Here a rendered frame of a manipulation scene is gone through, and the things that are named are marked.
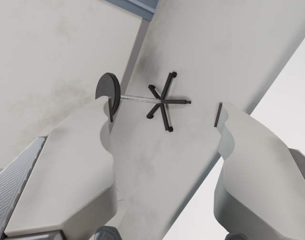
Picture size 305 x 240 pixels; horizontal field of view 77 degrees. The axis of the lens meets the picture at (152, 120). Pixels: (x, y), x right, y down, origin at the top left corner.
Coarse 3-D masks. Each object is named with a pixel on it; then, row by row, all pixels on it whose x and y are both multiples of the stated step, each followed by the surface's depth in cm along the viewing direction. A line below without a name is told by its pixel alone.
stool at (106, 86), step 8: (104, 80) 121; (112, 80) 113; (168, 80) 147; (96, 88) 130; (104, 88) 120; (112, 88) 113; (120, 88) 113; (152, 88) 162; (96, 96) 129; (112, 96) 112; (120, 96) 113; (128, 96) 130; (136, 96) 136; (112, 104) 112; (160, 104) 152; (112, 112) 114; (152, 112) 161; (168, 128) 148
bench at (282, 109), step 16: (304, 48) 33; (288, 64) 35; (304, 64) 33; (288, 80) 35; (304, 80) 33; (272, 96) 37; (288, 96) 35; (304, 96) 33; (256, 112) 39; (272, 112) 37; (288, 112) 35; (304, 112) 33; (272, 128) 37; (288, 128) 35; (304, 128) 33; (288, 144) 35; (304, 144) 33; (208, 176) 47; (208, 192) 47; (192, 208) 51; (208, 208) 47; (176, 224) 55; (192, 224) 51; (208, 224) 47
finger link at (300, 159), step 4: (288, 148) 8; (292, 152) 7; (296, 152) 7; (300, 152) 7; (296, 156) 7; (300, 156) 7; (304, 156) 7; (296, 160) 7; (300, 160) 7; (304, 160) 7; (300, 164) 7; (304, 164) 7; (300, 168) 7; (304, 168) 7; (304, 172) 6; (304, 176) 6
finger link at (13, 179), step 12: (36, 144) 7; (24, 156) 7; (36, 156) 7; (12, 168) 6; (24, 168) 6; (0, 180) 6; (12, 180) 6; (24, 180) 6; (0, 192) 5; (12, 192) 5; (0, 204) 5; (12, 204) 5; (0, 216) 5; (0, 228) 5
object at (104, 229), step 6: (102, 228) 5; (108, 228) 5; (114, 228) 5; (96, 234) 5; (102, 234) 5; (108, 234) 5; (114, 234) 5; (228, 234) 5; (234, 234) 5; (240, 234) 5
